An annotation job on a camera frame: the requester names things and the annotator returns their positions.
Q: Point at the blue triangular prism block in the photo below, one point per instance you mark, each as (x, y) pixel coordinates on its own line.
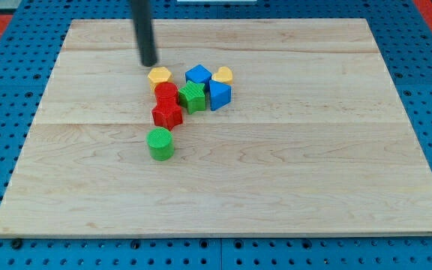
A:
(220, 94)

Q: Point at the yellow hexagon block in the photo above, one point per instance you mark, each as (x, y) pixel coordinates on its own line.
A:
(158, 75)

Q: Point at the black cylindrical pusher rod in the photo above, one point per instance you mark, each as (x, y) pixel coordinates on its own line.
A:
(141, 12)

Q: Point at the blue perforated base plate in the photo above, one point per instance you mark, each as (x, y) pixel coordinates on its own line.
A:
(28, 51)

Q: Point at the yellow heart block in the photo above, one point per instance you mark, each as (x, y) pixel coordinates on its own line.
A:
(223, 75)

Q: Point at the red star block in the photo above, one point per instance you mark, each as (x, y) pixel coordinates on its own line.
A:
(167, 114)

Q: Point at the blue cube block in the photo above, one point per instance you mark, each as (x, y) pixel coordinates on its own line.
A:
(199, 74)

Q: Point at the light wooden board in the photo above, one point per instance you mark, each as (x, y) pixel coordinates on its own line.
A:
(314, 143)

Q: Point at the red cylinder block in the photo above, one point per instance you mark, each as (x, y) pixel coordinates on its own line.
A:
(166, 93)

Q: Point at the green cylinder block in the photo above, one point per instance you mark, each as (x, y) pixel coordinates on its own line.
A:
(160, 144)

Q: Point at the green star block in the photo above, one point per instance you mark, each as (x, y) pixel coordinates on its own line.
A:
(192, 97)

